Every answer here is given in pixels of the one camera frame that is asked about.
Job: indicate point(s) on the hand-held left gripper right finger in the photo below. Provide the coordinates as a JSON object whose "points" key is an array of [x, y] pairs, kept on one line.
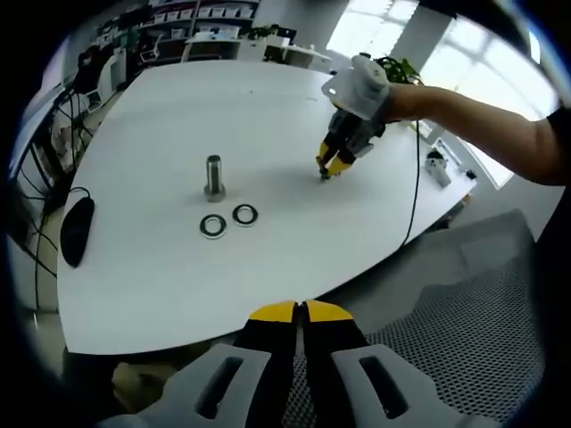
{"points": [[348, 370]]}

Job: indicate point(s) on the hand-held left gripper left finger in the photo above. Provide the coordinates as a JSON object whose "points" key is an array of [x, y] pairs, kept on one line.
{"points": [[250, 370]]}

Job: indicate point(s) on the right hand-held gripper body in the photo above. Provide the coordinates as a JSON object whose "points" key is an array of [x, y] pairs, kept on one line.
{"points": [[357, 98]]}

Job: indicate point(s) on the large steel washer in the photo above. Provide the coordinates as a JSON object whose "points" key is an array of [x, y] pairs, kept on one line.
{"points": [[202, 227], [234, 215]]}

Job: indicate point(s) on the thick threaded steel stud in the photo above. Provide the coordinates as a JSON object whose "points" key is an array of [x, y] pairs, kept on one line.
{"points": [[214, 176]]}

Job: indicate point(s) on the small white device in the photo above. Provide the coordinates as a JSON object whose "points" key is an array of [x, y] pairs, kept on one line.
{"points": [[438, 167]]}

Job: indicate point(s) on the long white desk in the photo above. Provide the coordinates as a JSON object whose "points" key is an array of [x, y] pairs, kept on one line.
{"points": [[267, 46]]}

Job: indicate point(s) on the small green potted plant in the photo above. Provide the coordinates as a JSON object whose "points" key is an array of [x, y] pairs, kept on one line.
{"points": [[262, 32]]}

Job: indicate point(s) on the grey mesh office chair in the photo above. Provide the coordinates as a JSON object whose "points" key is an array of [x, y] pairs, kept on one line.
{"points": [[482, 312]]}

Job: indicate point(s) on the shelf with white boxes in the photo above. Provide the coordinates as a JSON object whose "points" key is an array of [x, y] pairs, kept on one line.
{"points": [[201, 15]]}

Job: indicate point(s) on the white office chair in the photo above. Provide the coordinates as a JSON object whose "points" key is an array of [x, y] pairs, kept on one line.
{"points": [[151, 46]]}

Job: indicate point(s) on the black computer mouse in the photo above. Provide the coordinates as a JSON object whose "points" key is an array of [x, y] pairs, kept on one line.
{"points": [[76, 232]]}

